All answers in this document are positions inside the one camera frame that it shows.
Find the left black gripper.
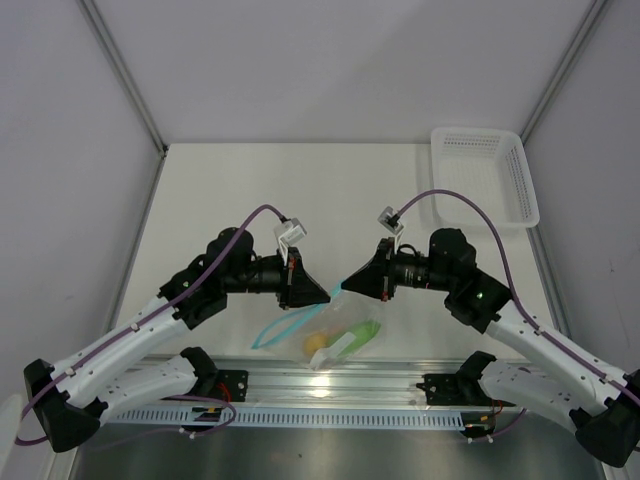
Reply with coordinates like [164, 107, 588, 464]
[224, 247, 330, 311]

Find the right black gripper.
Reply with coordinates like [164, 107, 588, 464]
[342, 237, 454, 302]

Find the clear zip top bag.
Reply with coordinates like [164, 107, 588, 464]
[251, 286, 385, 371]

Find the green toy vegetable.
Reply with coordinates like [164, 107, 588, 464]
[329, 320, 382, 356]

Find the yellow toy fruit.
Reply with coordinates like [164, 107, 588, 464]
[303, 332, 328, 357]

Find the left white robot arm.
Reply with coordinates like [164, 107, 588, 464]
[24, 219, 330, 453]

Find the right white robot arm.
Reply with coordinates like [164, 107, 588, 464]
[341, 228, 639, 468]

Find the white plastic basket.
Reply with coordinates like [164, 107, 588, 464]
[430, 127, 540, 232]

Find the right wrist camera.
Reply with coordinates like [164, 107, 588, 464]
[377, 206, 405, 252]

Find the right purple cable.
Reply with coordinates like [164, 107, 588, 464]
[387, 189, 640, 406]

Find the purple cable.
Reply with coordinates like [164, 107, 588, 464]
[387, 189, 640, 406]
[13, 204, 294, 447]

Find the aluminium rail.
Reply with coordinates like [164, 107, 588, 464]
[124, 354, 566, 412]

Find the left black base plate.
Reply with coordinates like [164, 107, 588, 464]
[185, 369, 249, 403]

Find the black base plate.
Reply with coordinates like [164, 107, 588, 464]
[185, 369, 249, 403]
[415, 373, 499, 407]

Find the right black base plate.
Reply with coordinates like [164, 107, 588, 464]
[415, 373, 499, 407]

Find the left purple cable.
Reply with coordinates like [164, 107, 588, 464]
[13, 204, 294, 447]

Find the white slotted cable duct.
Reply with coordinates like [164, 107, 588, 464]
[111, 405, 465, 431]

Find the right aluminium frame post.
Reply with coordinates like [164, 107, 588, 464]
[520, 0, 614, 145]

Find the aluminium frame post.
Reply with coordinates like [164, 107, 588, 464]
[76, 0, 168, 155]
[520, 0, 614, 145]

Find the left aluminium frame post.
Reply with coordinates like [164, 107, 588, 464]
[76, 0, 168, 155]

